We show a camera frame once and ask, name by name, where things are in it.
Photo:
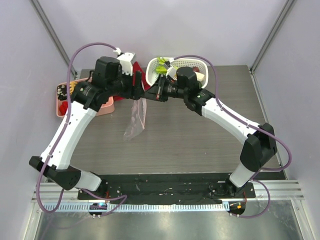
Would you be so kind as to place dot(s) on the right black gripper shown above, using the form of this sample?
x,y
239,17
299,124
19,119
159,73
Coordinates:
x,y
161,87

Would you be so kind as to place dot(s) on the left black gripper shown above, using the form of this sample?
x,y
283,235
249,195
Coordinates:
x,y
132,91

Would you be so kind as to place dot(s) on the clear zip top bag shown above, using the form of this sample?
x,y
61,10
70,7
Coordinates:
x,y
137,120

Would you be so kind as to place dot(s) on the toy purple onion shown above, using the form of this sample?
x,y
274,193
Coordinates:
x,y
195,69

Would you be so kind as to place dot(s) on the toy celery leek stalk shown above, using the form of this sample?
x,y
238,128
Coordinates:
x,y
201,76

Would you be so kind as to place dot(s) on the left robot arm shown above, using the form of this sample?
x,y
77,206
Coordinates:
x,y
111,77

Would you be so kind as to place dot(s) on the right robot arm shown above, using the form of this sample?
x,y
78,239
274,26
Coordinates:
x,y
258,144

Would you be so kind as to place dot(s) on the white perforated plastic basket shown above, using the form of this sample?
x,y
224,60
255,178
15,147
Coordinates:
x,y
151,76

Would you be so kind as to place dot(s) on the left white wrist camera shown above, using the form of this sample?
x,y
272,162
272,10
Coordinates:
x,y
126,61

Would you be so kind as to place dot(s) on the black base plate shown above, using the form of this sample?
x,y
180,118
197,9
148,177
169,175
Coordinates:
x,y
174,188

